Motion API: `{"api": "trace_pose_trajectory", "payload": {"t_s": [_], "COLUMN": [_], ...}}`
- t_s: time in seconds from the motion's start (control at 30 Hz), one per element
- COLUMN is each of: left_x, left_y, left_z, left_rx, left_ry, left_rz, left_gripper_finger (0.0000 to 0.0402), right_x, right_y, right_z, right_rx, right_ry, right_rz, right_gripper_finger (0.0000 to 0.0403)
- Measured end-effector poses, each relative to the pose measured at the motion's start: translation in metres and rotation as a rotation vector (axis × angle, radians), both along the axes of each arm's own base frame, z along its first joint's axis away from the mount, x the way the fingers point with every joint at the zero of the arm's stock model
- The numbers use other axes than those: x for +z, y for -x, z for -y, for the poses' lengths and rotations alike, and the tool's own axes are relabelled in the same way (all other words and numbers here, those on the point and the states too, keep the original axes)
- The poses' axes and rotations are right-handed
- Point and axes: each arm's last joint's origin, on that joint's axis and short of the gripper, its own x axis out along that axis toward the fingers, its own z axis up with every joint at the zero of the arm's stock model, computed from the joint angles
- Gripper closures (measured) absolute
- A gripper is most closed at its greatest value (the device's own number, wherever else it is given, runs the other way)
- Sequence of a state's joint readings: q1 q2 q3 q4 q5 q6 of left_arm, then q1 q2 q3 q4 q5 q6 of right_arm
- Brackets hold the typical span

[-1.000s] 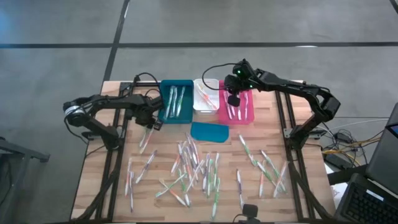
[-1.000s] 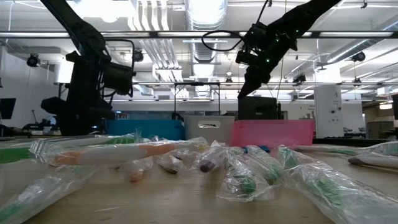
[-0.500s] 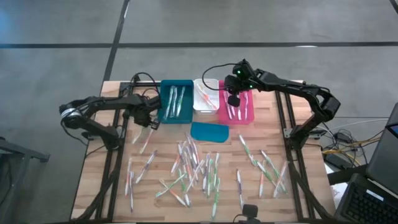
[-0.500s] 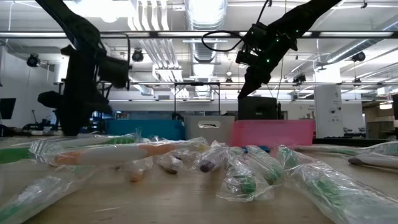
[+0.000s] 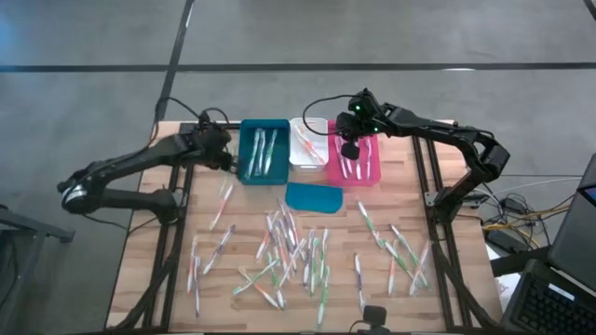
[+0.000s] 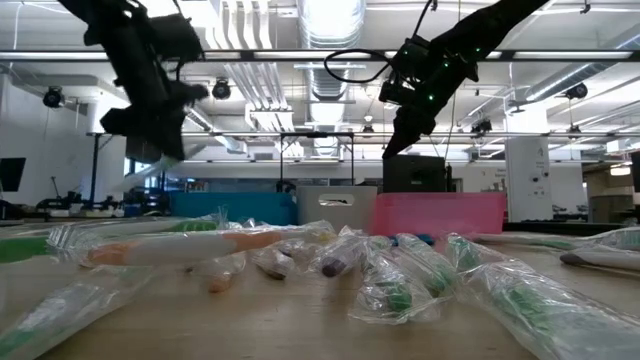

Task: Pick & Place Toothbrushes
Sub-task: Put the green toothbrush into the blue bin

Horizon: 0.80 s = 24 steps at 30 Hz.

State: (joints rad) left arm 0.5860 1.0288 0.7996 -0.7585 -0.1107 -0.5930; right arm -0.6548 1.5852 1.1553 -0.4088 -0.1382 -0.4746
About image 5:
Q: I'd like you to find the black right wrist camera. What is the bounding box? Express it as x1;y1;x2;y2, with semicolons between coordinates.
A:
340;141;361;161

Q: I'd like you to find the white cable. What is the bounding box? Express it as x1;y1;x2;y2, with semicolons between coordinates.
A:
493;176;583;196

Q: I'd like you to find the teal plastic lid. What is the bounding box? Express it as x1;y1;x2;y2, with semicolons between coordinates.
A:
284;181;345;215

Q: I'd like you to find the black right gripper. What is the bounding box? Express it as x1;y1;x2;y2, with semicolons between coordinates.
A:
334;87;388;141

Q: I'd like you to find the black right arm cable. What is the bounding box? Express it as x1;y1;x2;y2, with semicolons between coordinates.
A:
301;92;362;139

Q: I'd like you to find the grey laptop screen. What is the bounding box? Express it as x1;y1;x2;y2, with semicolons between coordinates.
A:
547;153;596;293

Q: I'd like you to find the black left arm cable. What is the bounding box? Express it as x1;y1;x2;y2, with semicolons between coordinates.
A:
156;96;232;129

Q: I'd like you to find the black power strip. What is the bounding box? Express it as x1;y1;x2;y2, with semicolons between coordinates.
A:
485;228;530;255

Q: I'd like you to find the black open laptop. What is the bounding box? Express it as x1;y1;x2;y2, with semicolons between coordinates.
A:
500;259;596;335

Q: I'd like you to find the black metal stand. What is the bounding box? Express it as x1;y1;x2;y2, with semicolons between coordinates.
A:
0;203;75;335

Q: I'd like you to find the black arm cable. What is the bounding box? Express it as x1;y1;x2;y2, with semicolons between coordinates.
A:
156;96;232;129
301;92;362;139

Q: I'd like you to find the black metal rig frame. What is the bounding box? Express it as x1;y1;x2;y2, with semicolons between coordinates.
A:
105;111;507;335

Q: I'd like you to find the teal plastic bin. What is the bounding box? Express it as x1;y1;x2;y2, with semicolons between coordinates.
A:
237;118;292;186

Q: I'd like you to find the yellow cable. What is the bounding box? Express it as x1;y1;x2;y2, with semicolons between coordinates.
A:
481;204;574;234

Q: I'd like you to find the white plastic bin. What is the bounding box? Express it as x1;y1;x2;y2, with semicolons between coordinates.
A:
288;116;330;172

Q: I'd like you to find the pink plastic bin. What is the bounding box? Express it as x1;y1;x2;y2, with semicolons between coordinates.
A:
325;119;382;188

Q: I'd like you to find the black power adapter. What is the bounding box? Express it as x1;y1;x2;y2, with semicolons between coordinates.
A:
502;197;525;215

